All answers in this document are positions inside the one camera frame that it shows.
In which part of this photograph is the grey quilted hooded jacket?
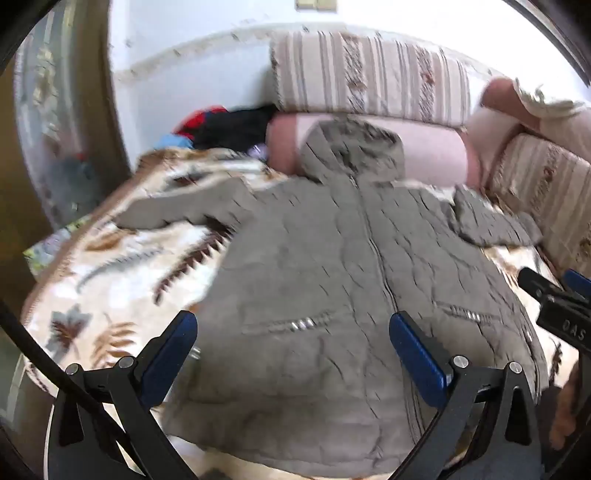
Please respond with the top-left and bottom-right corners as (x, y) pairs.
(117, 117), (550, 467)

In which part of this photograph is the glass door panel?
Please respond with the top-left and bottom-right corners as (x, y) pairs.
(14, 9), (132, 232)

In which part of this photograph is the red and blue garment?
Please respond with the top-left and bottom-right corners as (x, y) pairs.
(173, 106), (229, 139)

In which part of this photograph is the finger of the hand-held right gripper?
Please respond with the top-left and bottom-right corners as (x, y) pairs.
(518, 267), (566, 303)
(561, 269), (591, 301)

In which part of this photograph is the striped floral back cushion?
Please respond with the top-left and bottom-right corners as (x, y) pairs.
(269, 30), (472, 127)
(489, 134), (591, 278)

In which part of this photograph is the leaf print fleece blanket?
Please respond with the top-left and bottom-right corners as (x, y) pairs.
(21, 148), (583, 480)

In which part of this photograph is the black cable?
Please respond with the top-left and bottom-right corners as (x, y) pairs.
(0, 300), (139, 450)

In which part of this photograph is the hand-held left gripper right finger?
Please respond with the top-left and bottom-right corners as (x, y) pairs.
(389, 311), (550, 480)

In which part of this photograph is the pale pink pillow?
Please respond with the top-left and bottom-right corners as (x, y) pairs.
(464, 108), (522, 190)

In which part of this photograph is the cream knitted cloth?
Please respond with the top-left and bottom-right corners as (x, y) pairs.
(480, 78), (591, 139)

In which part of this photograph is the green printed packet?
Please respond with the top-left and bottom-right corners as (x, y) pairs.
(25, 215), (93, 273)

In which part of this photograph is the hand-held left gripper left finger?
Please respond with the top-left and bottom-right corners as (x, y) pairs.
(48, 310), (199, 480)

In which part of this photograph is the pink bolster pillow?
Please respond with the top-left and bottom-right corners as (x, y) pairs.
(265, 113), (472, 188)

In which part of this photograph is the black garment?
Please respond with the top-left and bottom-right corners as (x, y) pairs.
(194, 105), (278, 151)

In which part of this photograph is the light blue cloth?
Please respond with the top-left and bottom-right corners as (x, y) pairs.
(154, 134), (195, 151)

